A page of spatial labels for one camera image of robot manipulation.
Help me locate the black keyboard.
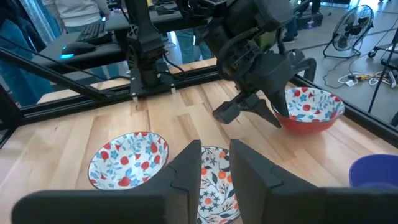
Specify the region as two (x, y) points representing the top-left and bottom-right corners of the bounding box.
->
(76, 21), (109, 44)

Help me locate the red bowl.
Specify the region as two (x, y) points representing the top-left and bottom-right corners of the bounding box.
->
(87, 131), (170, 190)
(272, 86), (346, 135)

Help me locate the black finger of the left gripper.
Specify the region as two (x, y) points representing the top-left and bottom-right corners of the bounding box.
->
(245, 98), (282, 129)
(269, 88), (292, 118)

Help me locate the black mouse with blue light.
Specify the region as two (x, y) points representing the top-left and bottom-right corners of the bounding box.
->
(60, 41), (96, 60)

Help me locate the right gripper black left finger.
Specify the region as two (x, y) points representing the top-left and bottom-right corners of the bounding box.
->
(11, 139), (203, 224)

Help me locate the black equipment case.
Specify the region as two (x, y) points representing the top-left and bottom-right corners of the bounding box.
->
(297, 11), (325, 31)

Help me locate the black desk with mouse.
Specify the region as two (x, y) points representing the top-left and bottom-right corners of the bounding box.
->
(30, 29), (137, 75)

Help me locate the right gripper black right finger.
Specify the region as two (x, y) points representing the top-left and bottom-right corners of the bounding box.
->
(229, 138), (398, 224)

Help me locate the black bowl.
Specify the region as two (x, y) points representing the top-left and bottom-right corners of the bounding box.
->
(196, 146), (241, 224)

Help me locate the blue-purple plain bowl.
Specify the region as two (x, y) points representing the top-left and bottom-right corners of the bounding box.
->
(348, 154), (398, 189)

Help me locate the wheeled chair base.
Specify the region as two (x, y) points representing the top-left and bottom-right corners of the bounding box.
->
(368, 42), (398, 82)

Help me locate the person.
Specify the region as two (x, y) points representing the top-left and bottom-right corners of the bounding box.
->
(42, 0), (112, 78)
(0, 0), (62, 108)
(175, 27), (215, 65)
(280, 0), (302, 44)

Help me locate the black aluminium table frame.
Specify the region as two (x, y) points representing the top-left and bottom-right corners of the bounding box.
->
(0, 29), (398, 147)

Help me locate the white cable bundle with adapter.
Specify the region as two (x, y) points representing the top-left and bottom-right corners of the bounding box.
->
(337, 70), (393, 88)

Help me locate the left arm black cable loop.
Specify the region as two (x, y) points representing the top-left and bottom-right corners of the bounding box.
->
(216, 27), (259, 82)

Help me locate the black floor fan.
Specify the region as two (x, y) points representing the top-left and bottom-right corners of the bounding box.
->
(322, 4), (375, 60)

